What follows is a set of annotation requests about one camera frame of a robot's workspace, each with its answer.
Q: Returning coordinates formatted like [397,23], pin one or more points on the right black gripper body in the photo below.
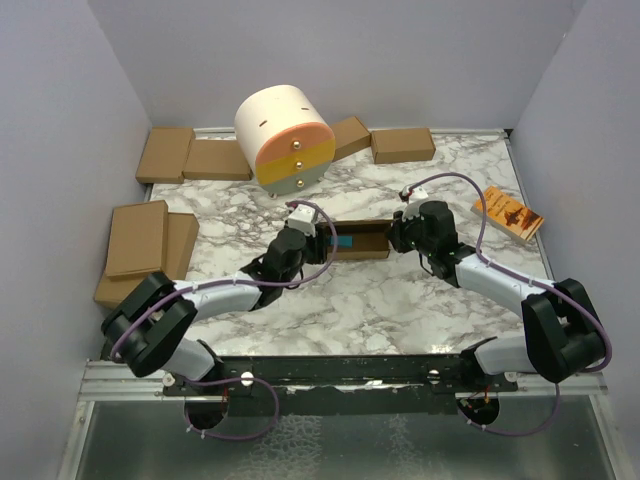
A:
[408,236]

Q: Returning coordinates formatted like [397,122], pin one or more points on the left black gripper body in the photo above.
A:
[314,252]

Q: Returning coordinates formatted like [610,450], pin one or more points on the small blue block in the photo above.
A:
[342,242]

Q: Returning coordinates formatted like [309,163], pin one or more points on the cardboard box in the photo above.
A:
[216,160]
[182,234]
[370,241]
[138,240]
[165,155]
[351,136]
[392,146]

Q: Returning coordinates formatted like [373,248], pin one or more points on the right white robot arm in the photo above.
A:
[561,335]

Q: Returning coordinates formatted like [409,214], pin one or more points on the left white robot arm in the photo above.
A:
[147,330]

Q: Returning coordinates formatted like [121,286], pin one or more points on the orange paperback book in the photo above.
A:
[510,216]

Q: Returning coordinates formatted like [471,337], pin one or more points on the round pastel drawer cabinet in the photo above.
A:
[284,139]

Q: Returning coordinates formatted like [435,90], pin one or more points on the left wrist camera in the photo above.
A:
[302,218]

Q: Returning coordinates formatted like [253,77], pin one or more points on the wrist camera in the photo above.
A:
[413,197]
[302,218]

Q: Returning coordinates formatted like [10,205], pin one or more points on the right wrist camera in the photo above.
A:
[413,197]

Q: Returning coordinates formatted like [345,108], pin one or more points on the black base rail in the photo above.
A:
[366,384]

